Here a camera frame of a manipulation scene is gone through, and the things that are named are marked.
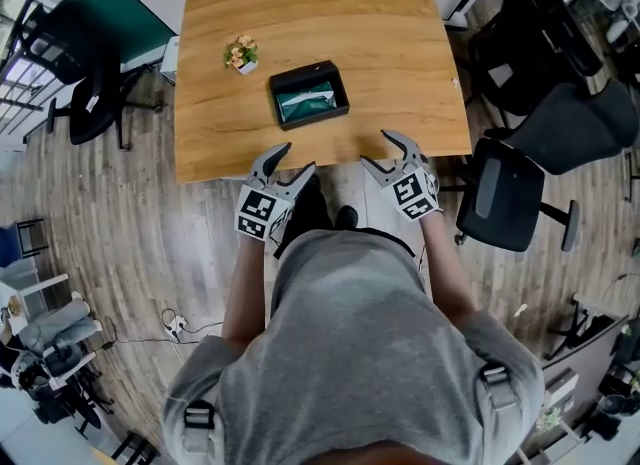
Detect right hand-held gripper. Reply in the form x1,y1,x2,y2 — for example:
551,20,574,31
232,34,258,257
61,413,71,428
359,128,446,223

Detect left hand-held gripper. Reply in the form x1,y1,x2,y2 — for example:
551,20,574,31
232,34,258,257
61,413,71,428
235,141,318,242

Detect green pack of tissues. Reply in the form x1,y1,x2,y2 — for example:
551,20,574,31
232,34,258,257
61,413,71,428
275,79,338,123

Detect black box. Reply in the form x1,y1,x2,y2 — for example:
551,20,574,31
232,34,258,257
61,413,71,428
268,59,351,133

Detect person's left forearm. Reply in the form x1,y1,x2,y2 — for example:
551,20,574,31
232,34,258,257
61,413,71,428
221,232,275,357

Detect person's right forearm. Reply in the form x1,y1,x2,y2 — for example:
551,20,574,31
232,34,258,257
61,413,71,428
417,209,477,328

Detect person's left leg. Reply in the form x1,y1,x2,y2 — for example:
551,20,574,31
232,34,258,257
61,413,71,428
273,172,334,260

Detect black office chair square seat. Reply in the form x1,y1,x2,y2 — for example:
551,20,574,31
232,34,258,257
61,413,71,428
451,136,582,255

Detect small potted orange flowers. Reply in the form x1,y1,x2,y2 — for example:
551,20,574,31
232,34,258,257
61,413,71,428
222,33,261,76

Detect black high-back office chair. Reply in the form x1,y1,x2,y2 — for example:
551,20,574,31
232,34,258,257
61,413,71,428
466,0,607,120

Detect dark grey padded office chair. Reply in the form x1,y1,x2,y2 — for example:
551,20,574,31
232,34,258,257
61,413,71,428
483,79,640,177

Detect white power strip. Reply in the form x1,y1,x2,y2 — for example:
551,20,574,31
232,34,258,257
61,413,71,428
164,316,190,340

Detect person's grey shirt torso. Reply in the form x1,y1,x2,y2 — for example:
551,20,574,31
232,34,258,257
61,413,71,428
160,227,547,465

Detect black mesh office chair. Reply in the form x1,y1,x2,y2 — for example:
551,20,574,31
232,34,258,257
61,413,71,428
14,1,167,152

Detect green partition panel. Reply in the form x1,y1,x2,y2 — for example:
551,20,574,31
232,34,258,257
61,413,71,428
63,0,182,74

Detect small black stool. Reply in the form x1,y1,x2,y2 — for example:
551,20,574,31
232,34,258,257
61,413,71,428
16,217,49,260

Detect white side table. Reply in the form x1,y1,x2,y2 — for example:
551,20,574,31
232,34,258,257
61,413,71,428
0,271,71,317

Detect small green potted plant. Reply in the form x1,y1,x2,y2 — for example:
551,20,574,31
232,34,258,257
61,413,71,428
536,404,563,432

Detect black floor cable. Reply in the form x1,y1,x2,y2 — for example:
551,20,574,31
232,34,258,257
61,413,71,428
101,308,226,355

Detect grey strap with black buckle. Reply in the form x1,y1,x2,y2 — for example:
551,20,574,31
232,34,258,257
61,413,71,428
182,398,218,456
478,361,520,413

